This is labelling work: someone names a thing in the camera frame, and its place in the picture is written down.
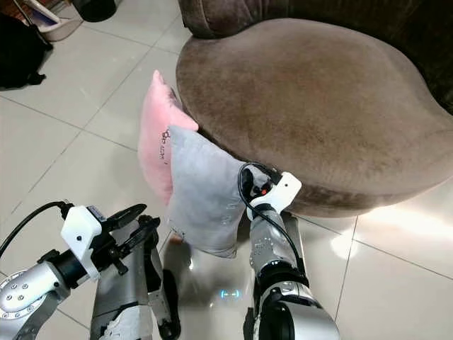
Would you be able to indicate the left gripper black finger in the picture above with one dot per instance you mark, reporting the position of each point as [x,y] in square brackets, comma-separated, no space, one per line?
[145,228]
[129,211]

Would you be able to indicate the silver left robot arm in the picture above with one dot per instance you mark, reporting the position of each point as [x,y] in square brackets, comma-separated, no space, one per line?
[35,290]

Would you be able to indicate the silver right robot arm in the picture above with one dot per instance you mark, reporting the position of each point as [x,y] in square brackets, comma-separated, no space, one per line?
[283,283]

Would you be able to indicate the grey plush pillow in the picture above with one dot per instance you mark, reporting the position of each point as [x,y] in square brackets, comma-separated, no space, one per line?
[205,191]

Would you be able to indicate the pink plush pillow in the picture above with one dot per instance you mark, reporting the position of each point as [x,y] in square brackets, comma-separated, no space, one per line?
[154,142]

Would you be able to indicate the brown velvet round sofa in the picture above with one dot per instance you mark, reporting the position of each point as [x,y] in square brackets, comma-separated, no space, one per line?
[311,99]

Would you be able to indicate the silver right robot leg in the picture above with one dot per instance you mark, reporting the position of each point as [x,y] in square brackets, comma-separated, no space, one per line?
[253,315]

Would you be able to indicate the black backpack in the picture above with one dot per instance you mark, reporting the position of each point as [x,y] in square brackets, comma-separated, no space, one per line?
[23,57]

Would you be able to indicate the black round bin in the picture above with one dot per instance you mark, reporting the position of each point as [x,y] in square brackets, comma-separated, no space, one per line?
[95,8]

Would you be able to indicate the white plastic basket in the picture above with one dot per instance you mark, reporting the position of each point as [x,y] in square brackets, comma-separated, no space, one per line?
[58,18]

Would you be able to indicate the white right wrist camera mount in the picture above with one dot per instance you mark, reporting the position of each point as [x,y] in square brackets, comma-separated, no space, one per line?
[284,190]

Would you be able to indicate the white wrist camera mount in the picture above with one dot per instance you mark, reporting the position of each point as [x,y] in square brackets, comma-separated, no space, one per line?
[83,228]
[284,190]

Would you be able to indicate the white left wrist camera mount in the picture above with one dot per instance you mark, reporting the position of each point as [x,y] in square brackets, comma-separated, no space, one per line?
[83,228]

